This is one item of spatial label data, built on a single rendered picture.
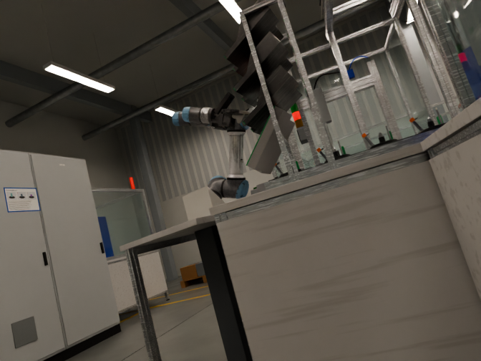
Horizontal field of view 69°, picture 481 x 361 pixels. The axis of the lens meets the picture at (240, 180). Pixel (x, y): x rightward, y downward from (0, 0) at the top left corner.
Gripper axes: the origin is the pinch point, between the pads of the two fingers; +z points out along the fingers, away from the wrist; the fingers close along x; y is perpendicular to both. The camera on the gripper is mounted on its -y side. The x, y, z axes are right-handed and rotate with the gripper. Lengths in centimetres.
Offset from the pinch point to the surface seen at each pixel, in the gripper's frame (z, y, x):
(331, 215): 46, 38, 29
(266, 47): 6.2, -27.1, 7.5
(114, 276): -288, 197, -256
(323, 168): 30.7, 19.5, -29.1
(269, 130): 12.4, 7.9, 7.2
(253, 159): 6.7, 21.0, 6.8
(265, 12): 3.5, -42.2, 7.8
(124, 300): -272, 232, -267
